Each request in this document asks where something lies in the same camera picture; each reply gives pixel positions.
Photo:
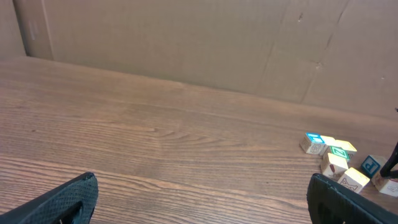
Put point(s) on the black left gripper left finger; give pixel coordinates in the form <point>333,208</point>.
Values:
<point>72,202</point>

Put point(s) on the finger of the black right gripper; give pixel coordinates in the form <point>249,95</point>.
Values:
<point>386,171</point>

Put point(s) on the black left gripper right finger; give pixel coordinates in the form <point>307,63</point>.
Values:
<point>330,202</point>

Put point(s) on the red letter wooden block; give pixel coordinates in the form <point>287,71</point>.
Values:
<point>384,185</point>

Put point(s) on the plain cream wooden block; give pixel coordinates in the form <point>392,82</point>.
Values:
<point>372,164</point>

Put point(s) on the yellow wooden block lower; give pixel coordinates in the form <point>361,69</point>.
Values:
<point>354,180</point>

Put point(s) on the yellow wooden block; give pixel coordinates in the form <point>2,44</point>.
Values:
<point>333,166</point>
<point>328,141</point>
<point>354,180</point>
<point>347,146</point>

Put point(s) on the yellow wooden block upper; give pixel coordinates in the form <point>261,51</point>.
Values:
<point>333,166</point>

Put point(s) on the green letter wooden block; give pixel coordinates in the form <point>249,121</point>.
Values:
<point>338,151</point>

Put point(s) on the blue letter wooden block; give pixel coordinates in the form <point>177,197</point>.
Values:
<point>312,143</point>

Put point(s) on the yellow wooden block far top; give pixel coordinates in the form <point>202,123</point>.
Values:
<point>347,146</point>

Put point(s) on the yellow wooden block left top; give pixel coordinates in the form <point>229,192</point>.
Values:
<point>328,141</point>

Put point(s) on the brown cardboard backdrop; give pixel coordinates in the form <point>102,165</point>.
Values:
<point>339,54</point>

